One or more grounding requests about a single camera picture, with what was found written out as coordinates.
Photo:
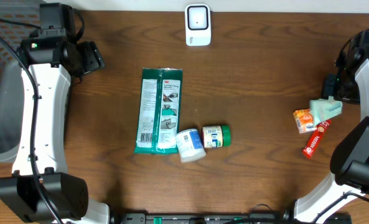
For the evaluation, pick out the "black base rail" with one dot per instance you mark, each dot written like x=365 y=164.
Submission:
x=255 y=217

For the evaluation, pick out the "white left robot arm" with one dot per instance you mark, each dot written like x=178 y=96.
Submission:
x=40 y=189

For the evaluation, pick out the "red snack wrapper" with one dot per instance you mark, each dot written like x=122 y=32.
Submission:
x=315 y=138

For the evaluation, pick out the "green lid jar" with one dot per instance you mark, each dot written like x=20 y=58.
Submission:
x=216 y=136

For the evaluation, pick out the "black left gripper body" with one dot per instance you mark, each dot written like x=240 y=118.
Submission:
x=92 y=58

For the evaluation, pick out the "orange tissue pack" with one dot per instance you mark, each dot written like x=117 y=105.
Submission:
x=304 y=120

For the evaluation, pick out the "white barcode scanner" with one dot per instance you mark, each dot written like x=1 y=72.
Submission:
x=198 y=29

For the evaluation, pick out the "grey plastic shopping basket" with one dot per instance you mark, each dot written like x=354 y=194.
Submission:
x=11 y=87

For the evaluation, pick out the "white lid blue jar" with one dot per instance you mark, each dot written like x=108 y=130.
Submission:
x=189 y=145

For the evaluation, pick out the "large green 3M package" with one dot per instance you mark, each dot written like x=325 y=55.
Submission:
x=159 y=111

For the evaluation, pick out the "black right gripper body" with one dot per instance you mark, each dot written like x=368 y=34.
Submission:
x=343 y=88

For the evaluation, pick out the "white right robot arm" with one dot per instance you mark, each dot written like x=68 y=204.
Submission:
x=348 y=178

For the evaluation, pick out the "light green wipes packet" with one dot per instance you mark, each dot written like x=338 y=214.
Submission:
x=325 y=109

